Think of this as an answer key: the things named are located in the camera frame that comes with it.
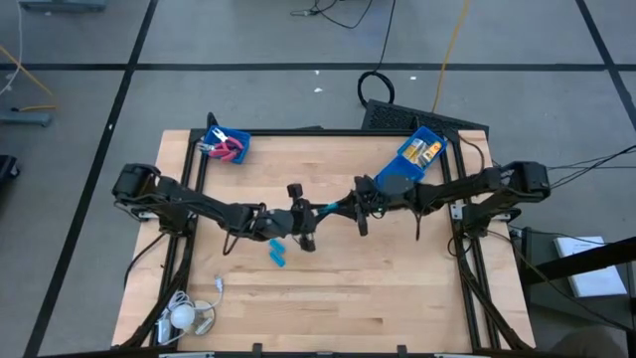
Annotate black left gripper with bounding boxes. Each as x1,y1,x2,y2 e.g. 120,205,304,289
258,183,330,253

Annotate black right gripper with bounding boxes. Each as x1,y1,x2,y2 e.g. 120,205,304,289
337,174,413,238

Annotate yellow snack packet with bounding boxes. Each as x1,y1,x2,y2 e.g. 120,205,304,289
400,138,423,163

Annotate blue plastic bin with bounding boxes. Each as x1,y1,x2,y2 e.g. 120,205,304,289
373,125,449,196
198,124,252,165

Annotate white globe lamp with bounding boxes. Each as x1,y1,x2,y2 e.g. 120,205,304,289
168,299,217,337

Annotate black metal beam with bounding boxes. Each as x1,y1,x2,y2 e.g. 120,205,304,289
521,236,636,284

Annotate white notebook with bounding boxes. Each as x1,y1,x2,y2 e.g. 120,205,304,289
553,235,628,298

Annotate person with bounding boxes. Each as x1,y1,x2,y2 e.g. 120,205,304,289
550,325,623,358

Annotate grey metal floor foot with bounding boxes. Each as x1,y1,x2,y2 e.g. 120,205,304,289
0,111,54,128
18,0,108,14

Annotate black floor object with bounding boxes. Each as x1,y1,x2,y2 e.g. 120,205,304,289
0,154,21,183

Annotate black aluminium table frame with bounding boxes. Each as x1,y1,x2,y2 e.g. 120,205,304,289
118,112,536,358

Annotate white round device with cable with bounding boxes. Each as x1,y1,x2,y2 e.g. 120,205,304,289
158,275,226,347

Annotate black coiled floor cable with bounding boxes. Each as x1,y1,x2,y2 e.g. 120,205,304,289
356,0,398,108

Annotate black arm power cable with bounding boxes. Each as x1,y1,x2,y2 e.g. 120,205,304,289
122,231,168,289

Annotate yellow floor cable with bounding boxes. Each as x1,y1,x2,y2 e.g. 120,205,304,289
430,0,471,113
0,45,59,113

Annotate black cable bundle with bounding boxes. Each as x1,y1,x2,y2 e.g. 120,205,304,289
544,143,636,190

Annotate white floor cable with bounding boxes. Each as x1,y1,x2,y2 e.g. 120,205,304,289
0,0,25,95

